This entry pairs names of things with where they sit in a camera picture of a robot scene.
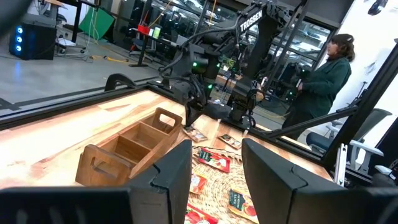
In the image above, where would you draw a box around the black curved clamp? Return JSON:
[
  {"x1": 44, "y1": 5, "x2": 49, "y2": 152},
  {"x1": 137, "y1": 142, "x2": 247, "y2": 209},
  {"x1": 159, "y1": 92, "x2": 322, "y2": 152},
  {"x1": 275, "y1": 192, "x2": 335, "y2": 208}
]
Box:
[{"x1": 104, "y1": 73, "x2": 137, "y2": 92}]

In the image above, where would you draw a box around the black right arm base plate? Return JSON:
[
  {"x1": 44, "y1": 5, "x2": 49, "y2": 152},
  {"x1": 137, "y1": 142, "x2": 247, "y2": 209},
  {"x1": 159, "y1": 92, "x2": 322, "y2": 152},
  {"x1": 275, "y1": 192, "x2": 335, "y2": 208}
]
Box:
[{"x1": 203, "y1": 102, "x2": 259, "y2": 129}]

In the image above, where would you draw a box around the black computer tower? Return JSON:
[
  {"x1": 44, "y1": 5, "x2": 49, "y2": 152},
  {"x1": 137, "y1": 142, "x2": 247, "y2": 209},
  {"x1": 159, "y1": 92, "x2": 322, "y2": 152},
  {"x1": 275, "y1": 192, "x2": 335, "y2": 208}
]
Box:
[{"x1": 8, "y1": 14, "x2": 58, "y2": 62}]

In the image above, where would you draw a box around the black desk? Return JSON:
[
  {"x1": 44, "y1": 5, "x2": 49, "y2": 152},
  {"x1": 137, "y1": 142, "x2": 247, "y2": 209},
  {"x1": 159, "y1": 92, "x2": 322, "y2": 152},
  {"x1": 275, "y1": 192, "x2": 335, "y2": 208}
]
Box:
[{"x1": 129, "y1": 27, "x2": 180, "y2": 68}]

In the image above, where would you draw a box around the red tea packet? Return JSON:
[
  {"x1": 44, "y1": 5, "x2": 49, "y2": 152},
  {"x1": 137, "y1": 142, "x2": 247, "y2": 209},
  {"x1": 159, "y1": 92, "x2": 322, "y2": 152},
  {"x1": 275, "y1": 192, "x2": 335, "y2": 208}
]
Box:
[
  {"x1": 197, "y1": 147, "x2": 231, "y2": 174},
  {"x1": 184, "y1": 203, "x2": 220, "y2": 224}
]

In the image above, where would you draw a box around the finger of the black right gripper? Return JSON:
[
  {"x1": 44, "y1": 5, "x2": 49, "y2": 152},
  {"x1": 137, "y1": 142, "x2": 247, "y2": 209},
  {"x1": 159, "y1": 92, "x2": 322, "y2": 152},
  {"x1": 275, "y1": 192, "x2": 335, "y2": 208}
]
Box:
[
  {"x1": 185, "y1": 105, "x2": 195, "y2": 127},
  {"x1": 190, "y1": 107, "x2": 205, "y2": 127}
]

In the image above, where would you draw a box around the round woven straw placemat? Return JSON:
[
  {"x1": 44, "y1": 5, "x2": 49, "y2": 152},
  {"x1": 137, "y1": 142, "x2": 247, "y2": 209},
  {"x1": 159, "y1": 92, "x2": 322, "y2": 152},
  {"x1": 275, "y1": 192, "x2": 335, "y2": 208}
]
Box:
[{"x1": 186, "y1": 145, "x2": 261, "y2": 224}]

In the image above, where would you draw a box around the green board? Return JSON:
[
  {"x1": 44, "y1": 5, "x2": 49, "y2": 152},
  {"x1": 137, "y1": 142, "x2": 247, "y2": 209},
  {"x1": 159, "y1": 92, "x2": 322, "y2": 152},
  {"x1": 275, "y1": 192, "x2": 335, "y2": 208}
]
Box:
[{"x1": 78, "y1": 6, "x2": 116, "y2": 41}]

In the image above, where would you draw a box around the white bracket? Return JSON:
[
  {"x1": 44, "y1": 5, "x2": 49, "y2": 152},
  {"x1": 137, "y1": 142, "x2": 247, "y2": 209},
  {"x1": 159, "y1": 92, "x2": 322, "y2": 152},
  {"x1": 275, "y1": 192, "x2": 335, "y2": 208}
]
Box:
[{"x1": 334, "y1": 142, "x2": 348, "y2": 187}]

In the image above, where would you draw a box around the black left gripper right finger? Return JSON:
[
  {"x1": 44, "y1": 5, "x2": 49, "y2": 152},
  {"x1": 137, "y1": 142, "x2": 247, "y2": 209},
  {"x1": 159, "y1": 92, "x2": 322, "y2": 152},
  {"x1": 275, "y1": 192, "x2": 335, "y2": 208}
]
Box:
[{"x1": 241, "y1": 138, "x2": 398, "y2": 224}]

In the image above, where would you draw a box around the person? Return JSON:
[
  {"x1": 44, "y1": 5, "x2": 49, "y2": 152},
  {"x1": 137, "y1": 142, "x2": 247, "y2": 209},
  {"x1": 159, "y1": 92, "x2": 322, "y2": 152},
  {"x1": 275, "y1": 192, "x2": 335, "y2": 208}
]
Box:
[{"x1": 281, "y1": 33, "x2": 356, "y2": 141}]

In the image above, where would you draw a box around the orange tea packet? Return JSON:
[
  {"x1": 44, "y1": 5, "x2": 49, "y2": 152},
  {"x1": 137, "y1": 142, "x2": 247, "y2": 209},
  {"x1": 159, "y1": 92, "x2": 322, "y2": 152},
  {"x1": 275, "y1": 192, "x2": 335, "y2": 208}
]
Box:
[
  {"x1": 228, "y1": 189, "x2": 259, "y2": 224},
  {"x1": 189, "y1": 173, "x2": 208, "y2": 195}
]

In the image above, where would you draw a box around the grey office chair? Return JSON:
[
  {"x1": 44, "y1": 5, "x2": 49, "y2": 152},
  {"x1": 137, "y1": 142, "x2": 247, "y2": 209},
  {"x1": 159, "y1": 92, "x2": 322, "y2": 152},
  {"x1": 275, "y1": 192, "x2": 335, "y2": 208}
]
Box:
[{"x1": 306, "y1": 108, "x2": 393, "y2": 175}]

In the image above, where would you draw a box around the beige tea packet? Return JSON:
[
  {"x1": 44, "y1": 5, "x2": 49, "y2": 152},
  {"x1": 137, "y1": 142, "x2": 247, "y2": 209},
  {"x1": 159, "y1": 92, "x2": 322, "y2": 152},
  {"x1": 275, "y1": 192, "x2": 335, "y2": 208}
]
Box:
[
  {"x1": 182, "y1": 126, "x2": 208, "y2": 143},
  {"x1": 217, "y1": 133, "x2": 243, "y2": 150}
]

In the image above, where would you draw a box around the wooden three-compartment tea box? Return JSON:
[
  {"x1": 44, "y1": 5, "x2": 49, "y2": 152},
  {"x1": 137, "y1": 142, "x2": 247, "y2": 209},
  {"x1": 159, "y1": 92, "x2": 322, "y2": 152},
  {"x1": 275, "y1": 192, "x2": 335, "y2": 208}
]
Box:
[{"x1": 75, "y1": 107, "x2": 183, "y2": 187}]

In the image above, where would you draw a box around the yellow floor cable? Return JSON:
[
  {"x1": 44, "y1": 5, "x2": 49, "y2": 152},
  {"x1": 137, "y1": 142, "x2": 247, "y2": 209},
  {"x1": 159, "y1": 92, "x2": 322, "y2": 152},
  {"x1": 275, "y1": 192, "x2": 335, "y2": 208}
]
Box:
[{"x1": 90, "y1": 55, "x2": 130, "y2": 63}]

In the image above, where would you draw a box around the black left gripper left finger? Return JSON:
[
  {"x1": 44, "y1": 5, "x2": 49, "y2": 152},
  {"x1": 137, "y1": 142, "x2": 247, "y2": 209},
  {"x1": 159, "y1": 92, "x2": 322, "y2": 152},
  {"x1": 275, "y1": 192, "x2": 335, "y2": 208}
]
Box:
[{"x1": 0, "y1": 139, "x2": 193, "y2": 224}]

